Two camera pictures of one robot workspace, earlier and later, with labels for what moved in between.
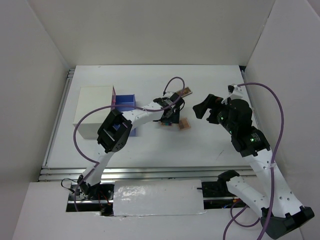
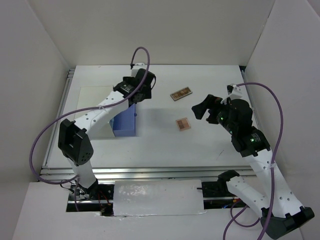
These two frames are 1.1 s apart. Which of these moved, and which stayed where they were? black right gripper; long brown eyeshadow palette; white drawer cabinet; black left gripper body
Moved: black left gripper body
Stayed: long brown eyeshadow palette; white drawer cabinet; black right gripper
